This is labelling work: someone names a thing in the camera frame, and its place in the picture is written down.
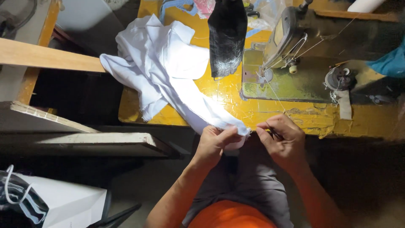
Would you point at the person's right hand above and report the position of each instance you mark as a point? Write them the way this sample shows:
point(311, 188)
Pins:
point(284, 144)

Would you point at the person's left hand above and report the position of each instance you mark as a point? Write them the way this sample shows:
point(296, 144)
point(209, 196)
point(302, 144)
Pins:
point(212, 143)

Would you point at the small thread snips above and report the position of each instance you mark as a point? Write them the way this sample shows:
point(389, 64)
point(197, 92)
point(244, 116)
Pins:
point(274, 133)

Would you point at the white fabric garment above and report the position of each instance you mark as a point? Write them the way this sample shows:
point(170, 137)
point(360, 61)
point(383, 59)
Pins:
point(167, 76)

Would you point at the person's grey trousers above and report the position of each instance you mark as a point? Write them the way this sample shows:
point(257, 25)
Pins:
point(240, 180)

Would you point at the white sewing thread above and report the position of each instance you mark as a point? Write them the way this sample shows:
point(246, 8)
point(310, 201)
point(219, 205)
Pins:
point(274, 91)

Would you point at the person's orange shirt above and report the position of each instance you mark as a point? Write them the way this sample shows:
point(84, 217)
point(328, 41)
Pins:
point(231, 215)

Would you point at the bobbin winder with thread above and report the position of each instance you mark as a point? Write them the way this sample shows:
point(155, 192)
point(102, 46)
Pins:
point(338, 79)

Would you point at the old metal sewing machine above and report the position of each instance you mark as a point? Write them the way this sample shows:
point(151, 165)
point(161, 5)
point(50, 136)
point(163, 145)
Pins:
point(316, 53)

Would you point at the black lamp shade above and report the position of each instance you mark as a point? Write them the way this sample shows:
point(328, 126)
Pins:
point(227, 39)

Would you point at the grey board with pale edge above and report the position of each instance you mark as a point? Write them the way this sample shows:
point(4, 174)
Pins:
point(95, 144)

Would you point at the clear plastic bag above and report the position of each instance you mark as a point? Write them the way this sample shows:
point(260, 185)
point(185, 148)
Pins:
point(264, 14)

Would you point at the blue plastic bag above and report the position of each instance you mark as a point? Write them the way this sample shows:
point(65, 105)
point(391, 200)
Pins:
point(390, 61)

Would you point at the pink cloth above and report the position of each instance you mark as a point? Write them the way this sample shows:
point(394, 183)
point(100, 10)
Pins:
point(204, 7)

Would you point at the black scissors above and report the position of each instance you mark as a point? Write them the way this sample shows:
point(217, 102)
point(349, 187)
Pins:
point(252, 11)

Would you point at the blue fabric strip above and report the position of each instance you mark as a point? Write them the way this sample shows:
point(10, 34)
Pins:
point(177, 8)

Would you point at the white thread cone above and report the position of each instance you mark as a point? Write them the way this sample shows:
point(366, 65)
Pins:
point(365, 4)

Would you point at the white paper shopping bag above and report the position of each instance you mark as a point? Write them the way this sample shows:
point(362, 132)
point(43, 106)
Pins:
point(60, 202)

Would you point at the white cardboard sheet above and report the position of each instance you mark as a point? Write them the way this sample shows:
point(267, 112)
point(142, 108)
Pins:
point(41, 117)

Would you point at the wooden plank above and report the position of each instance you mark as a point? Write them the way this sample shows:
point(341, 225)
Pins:
point(47, 56)

